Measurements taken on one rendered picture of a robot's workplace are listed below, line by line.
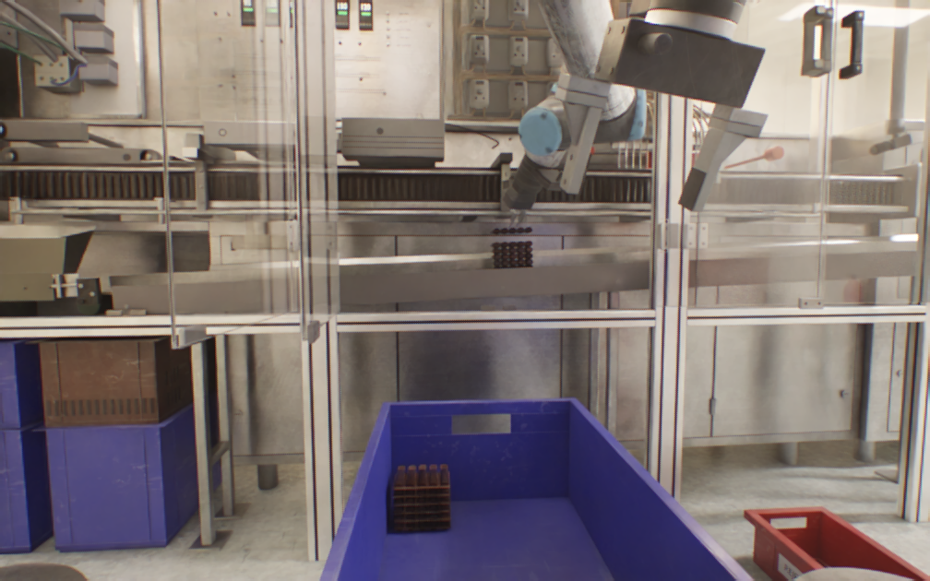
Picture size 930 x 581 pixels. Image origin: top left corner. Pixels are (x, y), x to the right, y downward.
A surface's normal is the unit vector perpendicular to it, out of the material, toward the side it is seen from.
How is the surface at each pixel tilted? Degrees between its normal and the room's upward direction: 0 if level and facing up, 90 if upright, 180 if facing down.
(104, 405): 90
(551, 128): 117
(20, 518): 90
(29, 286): 90
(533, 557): 0
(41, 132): 90
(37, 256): 79
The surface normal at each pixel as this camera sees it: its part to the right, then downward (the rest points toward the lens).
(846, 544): -1.00, 0.00
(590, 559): 0.00, -1.00
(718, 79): 0.11, 0.47
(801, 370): 0.09, 0.07
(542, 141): -0.51, 0.51
